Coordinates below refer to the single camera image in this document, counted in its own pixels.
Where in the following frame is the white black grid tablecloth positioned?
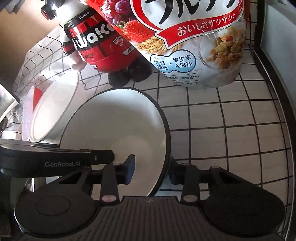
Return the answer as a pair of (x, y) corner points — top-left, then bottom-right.
(11, 0), (295, 223)

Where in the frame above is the red panda robot figurine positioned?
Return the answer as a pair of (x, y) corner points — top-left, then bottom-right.
(41, 1), (152, 88)

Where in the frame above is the white microwave oven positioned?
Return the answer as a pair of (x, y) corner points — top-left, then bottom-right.
(251, 0), (296, 241)

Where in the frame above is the white paper bowl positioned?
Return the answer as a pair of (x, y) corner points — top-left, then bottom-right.
(29, 71), (88, 142)

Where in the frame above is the red white rectangular tray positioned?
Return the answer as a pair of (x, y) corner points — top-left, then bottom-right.
(22, 86), (42, 141)

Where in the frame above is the red Calbee granola bag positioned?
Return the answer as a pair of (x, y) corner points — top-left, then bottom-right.
(87, 0), (246, 89)

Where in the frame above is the blue white enamel bowl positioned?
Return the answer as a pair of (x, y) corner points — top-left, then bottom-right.
(59, 88), (171, 198)

